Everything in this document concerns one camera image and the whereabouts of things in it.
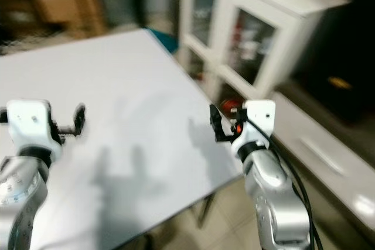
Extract red round object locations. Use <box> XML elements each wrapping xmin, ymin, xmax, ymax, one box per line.
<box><xmin>220</xmin><ymin>99</ymin><xmax>238</xmax><ymax>114</ymax></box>

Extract dark table leg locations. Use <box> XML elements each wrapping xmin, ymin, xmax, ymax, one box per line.
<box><xmin>195</xmin><ymin>196</ymin><xmax>216</xmax><ymax>228</ymax></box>

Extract teal chair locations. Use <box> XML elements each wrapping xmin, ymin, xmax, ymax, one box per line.
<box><xmin>145</xmin><ymin>27</ymin><xmax>180</xmax><ymax>53</ymax></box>

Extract brown cardboard boxes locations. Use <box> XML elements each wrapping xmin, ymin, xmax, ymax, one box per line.
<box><xmin>0</xmin><ymin>0</ymin><xmax>113</xmax><ymax>41</ymax></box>

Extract white glass-door cabinet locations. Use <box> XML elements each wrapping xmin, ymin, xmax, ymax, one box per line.
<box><xmin>178</xmin><ymin>0</ymin><xmax>355</xmax><ymax>103</ymax></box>

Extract black furniture block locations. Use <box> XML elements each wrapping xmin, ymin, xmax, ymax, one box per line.
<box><xmin>284</xmin><ymin>0</ymin><xmax>375</xmax><ymax>125</ymax></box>

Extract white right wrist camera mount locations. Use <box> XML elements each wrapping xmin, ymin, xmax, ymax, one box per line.
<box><xmin>232</xmin><ymin>100</ymin><xmax>277</xmax><ymax>152</ymax></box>

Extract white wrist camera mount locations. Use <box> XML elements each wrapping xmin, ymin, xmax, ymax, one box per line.
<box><xmin>232</xmin><ymin>100</ymin><xmax>277</xmax><ymax>152</ymax></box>
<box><xmin>6</xmin><ymin>99</ymin><xmax>62</xmax><ymax>162</ymax></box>

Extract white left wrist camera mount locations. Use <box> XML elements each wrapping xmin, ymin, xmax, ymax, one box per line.
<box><xmin>6</xmin><ymin>99</ymin><xmax>62</xmax><ymax>162</ymax></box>

